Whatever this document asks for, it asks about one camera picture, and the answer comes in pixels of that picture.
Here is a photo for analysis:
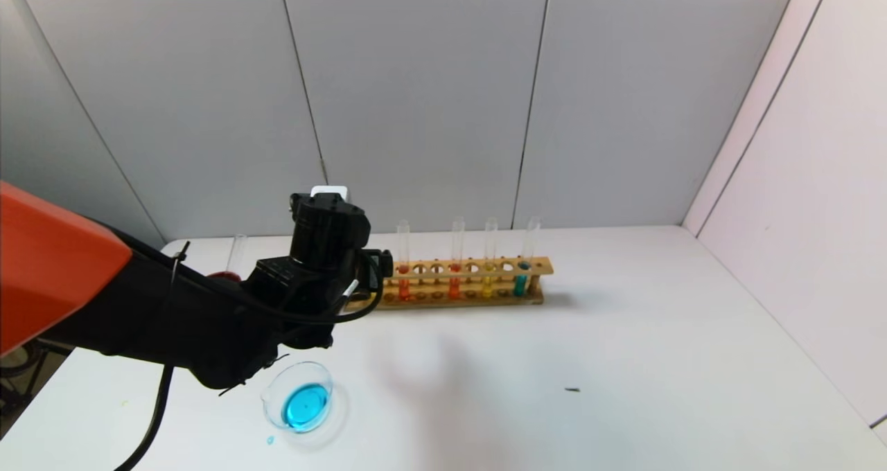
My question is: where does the test tube with blue pigment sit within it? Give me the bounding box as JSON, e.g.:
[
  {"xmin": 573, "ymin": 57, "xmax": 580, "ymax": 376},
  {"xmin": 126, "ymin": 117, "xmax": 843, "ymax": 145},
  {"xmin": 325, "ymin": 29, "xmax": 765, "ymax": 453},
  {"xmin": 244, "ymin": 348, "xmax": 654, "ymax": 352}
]
[
  {"xmin": 226, "ymin": 233, "xmax": 249, "ymax": 278},
  {"xmin": 512, "ymin": 216, "xmax": 542, "ymax": 297}
]

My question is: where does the test tube with red pigment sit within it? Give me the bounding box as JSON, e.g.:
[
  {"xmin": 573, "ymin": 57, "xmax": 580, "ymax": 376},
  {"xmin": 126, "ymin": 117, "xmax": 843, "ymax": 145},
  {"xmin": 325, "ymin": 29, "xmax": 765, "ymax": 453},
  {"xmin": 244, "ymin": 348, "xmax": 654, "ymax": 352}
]
[
  {"xmin": 448, "ymin": 216, "xmax": 466, "ymax": 300},
  {"xmin": 396, "ymin": 220, "xmax": 412, "ymax": 302}
]

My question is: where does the test tube with yellow pigment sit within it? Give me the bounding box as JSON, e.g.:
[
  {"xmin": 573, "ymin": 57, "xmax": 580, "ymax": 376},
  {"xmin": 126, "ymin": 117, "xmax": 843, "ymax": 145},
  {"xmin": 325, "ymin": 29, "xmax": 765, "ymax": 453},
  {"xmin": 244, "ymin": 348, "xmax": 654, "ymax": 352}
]
[{"xmin": 482, "ymin": 217, "xmax": 499, "ymax": 299}]

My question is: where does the wooden test tube rack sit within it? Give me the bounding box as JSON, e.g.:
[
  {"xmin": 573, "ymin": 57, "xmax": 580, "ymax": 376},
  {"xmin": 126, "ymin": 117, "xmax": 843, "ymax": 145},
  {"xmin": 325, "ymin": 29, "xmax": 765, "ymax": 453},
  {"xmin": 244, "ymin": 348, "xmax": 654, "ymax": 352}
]
[{"xmin": 344, "ymin": 256, "xmax": 554, "ymax": 311}]

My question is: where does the clear glass beaker dish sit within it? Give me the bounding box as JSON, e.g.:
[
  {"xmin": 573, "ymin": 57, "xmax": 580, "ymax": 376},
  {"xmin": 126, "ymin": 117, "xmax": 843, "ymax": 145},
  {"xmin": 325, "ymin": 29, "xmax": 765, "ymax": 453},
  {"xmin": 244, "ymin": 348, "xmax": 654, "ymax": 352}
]
[{"xmin": 261, "ymin": 361, "xmax": 335, "ymax": 434}]

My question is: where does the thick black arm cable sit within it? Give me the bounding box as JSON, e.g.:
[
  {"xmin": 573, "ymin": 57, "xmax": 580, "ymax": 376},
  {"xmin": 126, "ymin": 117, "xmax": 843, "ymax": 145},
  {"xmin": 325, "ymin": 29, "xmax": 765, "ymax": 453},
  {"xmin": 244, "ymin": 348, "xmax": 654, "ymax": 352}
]
[{"xmin": 113, "ymin": 364, "xmax": 174, "ymax": 471}]

